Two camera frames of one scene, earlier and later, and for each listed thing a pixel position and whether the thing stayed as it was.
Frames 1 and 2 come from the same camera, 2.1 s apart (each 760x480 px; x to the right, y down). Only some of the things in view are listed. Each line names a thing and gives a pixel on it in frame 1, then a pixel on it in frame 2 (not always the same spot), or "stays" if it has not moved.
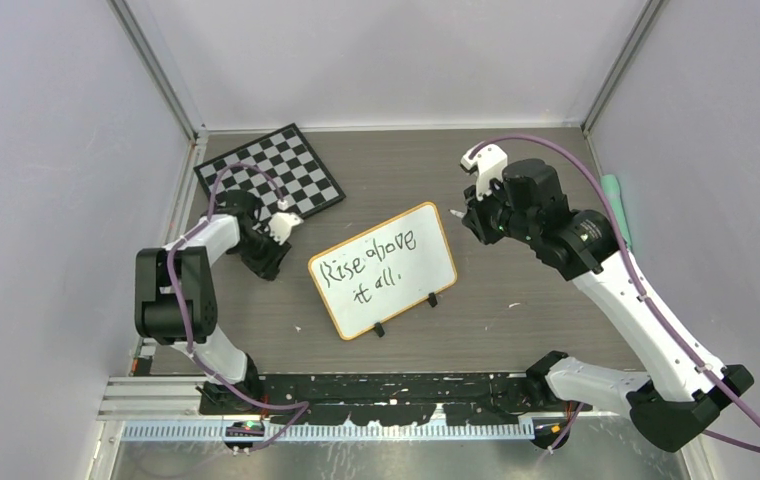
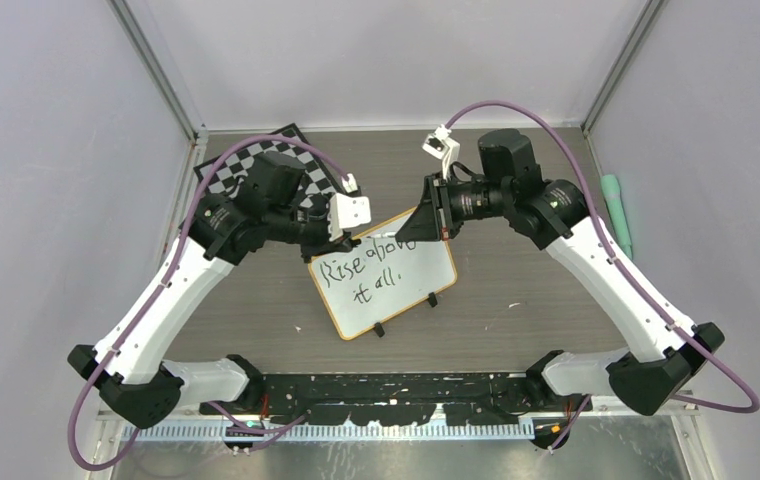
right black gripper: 476,211 -> 434,217
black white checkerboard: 284,168 stays
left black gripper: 267,267 -> 324,246
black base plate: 396,399 stays
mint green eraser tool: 611,185 stays
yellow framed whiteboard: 382,272 stays
